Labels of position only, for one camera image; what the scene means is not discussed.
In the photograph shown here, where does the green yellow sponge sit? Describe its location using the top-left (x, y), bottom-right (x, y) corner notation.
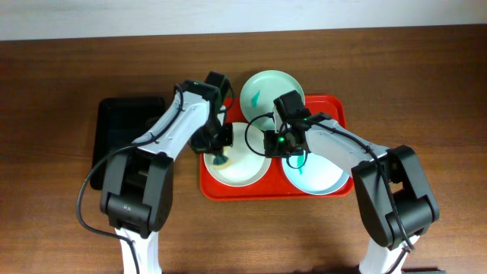
top-left (212, 154), bottom-right (232, 170)

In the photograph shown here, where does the light blue plate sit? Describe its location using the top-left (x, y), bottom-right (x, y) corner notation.
top-left (282, 152), bottom-right (350, 196)

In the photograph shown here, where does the red plastic tray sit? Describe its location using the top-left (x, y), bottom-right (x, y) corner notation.
top-left (199, 94), bottom-right (346, 202)

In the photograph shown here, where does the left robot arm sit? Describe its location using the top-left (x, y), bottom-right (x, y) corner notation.
top-left (100, 72), bottom-right (233, 273)

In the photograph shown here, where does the mint green plate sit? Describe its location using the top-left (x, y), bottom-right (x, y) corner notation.
top-left (240, 70), bottom-right (305, 122)

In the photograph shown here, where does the black plastic tray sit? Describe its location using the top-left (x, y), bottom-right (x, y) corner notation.
top-left (90, 96), bottom-right (167, 191)

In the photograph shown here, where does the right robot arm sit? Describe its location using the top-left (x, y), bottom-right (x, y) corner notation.
top-left (264, 91), bottom-right (440, 273)

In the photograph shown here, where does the white plate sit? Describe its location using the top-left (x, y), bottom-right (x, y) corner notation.
top-left (203, 122), bottom-right (272, 187)

